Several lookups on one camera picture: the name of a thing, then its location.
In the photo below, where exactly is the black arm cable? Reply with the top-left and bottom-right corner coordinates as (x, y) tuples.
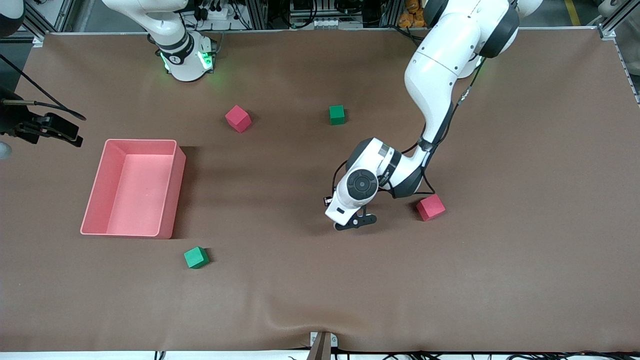
(330, 55), (488, 197)
(0, 52), (87, 122)

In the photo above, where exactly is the pink plastic tray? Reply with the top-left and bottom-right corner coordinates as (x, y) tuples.
(80, 139), (187, 240)

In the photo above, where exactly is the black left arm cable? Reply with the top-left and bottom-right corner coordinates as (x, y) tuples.
(330, 55), (488, 197)

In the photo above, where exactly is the white power strip with plugs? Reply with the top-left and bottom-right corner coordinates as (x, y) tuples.
(192, 0), (238, 22)

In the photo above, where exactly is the bag of orange items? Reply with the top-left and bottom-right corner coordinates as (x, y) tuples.
(398, 0), (426, 29)

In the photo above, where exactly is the brown table mat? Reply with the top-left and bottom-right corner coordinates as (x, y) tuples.
(0, 27), (640, 353)

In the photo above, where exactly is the pink foam cube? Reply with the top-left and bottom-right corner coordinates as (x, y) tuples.
(416, 193), (447, 222)
(224, 104), (253, 134)

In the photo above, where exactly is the aluminium frame profile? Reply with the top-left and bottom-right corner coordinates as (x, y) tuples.
(582, 0), (640, 42)
(0, 0), (76, 48)

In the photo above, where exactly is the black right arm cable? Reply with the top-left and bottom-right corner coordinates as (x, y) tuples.
(0, 52), (87, 122)

